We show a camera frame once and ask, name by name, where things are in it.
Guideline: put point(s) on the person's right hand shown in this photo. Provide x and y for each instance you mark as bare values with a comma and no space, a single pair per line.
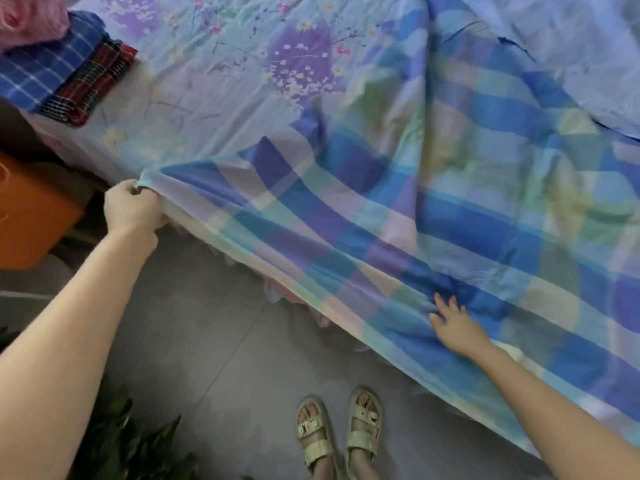
458,330

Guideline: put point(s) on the person's left hand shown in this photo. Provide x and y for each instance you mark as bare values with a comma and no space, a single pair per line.
135,207

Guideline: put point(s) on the orange plastic storage bin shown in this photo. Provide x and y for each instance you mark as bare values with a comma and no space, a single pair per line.
35,215

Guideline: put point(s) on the red green plaid cloth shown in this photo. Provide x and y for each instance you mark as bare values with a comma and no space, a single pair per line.
95,85

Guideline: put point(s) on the white bed sheet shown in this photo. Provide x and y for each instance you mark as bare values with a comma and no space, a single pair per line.
480,195

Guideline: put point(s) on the blue checked cloth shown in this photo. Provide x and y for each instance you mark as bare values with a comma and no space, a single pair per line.
45,65

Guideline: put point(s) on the pink gingham sheet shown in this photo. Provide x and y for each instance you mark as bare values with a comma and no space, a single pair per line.
30,15

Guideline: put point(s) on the person's right forearm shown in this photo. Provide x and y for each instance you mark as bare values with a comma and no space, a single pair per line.
555,415

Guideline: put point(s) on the person's left forearm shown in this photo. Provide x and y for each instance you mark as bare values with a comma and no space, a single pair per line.
55,375

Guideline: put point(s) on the person's right leg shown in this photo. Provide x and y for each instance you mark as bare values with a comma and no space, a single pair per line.
365,467

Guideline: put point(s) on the person's leg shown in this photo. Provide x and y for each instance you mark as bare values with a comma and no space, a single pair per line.
365,467
325,469

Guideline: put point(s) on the person's left leg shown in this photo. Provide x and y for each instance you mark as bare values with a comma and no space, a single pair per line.
325,469

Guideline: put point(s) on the blue floral patterned sheet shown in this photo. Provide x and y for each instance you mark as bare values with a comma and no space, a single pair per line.
200,75

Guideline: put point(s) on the green leafy plant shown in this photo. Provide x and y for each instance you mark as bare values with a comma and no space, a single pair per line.
130,445

